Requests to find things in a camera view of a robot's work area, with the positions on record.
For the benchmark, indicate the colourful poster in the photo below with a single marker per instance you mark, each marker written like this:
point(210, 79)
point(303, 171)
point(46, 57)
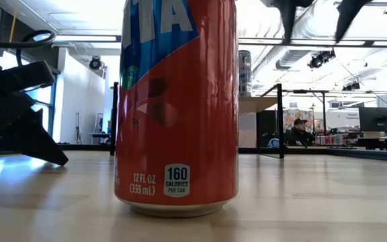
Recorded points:
point(292, 114)

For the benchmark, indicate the wooden shelf with black legs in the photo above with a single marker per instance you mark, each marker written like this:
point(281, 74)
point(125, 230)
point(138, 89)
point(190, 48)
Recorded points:
point(255, 104)

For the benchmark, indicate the person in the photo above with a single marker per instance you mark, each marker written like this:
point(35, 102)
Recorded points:
point(299, 138)

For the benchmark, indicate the black partition panel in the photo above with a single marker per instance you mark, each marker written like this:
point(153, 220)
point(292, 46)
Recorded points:
point(264, 127)

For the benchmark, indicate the white blue round object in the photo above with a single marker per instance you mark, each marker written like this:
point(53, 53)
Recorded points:
point(273, 143)

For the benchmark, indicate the red Fanta soda can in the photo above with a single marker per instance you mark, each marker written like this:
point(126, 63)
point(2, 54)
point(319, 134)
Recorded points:
point(180, 134)

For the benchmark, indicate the round black ceiling camera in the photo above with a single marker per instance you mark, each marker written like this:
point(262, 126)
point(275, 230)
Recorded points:
point(95, 63)

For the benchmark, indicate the slim white Celsius can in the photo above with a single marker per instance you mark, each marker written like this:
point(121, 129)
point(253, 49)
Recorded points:
point(245, 74)

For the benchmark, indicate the pink fabric screen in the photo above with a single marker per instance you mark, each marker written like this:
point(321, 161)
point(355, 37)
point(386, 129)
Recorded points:
point(247, 131)

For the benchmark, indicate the large black monitor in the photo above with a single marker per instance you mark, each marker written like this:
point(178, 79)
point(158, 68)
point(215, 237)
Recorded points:
point(376, 119)

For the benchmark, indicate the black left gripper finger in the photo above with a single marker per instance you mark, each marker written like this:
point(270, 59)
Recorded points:
point(22, 79)
point(35, 141)

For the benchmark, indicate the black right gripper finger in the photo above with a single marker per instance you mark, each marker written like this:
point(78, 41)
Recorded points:
point(346, 13)
point(287, 20)

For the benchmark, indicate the thin black metal frame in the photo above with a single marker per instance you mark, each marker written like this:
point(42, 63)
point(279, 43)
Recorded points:
point(324, 111)

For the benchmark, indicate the black ceiling spotlight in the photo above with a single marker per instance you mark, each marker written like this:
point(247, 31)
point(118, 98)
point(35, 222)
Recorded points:
point(319, 60)

